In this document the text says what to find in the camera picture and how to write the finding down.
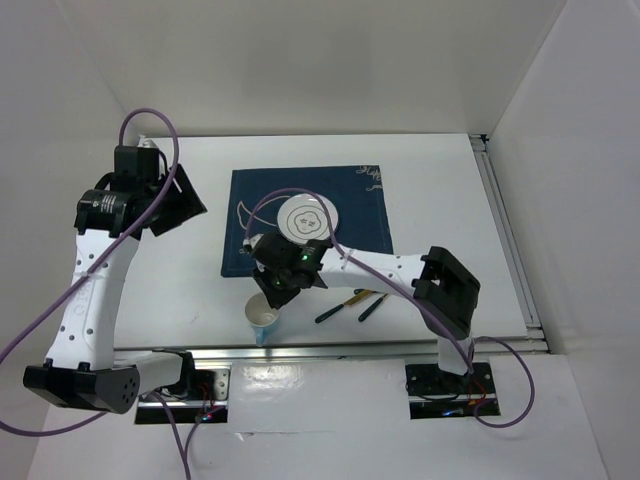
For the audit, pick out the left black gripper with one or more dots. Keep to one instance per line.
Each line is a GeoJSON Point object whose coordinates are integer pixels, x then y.
{"type": "Point", "coordinates": [187, 205]}

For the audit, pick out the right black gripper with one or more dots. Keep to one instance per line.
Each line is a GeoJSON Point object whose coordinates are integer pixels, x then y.
{"type": "Point", "coordinates": [277, 298]}

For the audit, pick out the blue white mug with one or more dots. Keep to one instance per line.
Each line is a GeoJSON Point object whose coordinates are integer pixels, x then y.
{"type": "Point", "coordinates": [262, 318]}

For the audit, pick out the white plate green rim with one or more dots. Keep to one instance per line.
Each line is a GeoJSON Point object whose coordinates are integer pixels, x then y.
{"type": "Point", "coordinates": [302, 218]}

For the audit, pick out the gold knife green handle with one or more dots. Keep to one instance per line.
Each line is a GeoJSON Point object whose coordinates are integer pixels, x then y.
{"type": "Point", "coordinates": [358, 295]}

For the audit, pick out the blue fish placemat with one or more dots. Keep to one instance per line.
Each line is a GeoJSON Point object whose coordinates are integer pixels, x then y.
{"type": "Point", "coordinates": [257, 194]}

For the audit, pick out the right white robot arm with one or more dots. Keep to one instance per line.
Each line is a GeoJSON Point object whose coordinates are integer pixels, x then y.
{"type": "Point", "coordinates": [437, 284]}

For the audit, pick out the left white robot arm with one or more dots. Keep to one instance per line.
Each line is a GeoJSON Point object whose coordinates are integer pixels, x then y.
{"type": "Point", "coordinates": [82, 369]}

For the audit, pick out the gold fork green handle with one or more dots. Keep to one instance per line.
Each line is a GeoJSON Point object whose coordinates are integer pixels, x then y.
{"type": "Point", "coordinates": [371, 309]}

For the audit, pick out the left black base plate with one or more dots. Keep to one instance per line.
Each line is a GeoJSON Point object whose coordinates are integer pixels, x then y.
{"type": "Point", "coordinates": [204, 399]}

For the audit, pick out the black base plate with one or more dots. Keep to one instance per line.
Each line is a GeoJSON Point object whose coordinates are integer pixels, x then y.
{"type": "Point", "coordinates": [204, 399]}
{"type": "Point", "coordinates": [435, 394]}

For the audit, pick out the aluminium front rail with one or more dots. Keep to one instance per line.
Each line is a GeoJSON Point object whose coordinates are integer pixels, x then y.
{"type": "Point", "coordinates": [348, 351]}

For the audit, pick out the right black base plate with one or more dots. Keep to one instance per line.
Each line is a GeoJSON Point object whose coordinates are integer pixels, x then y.
{"type": "Point", "coordinates": [435, 394]}

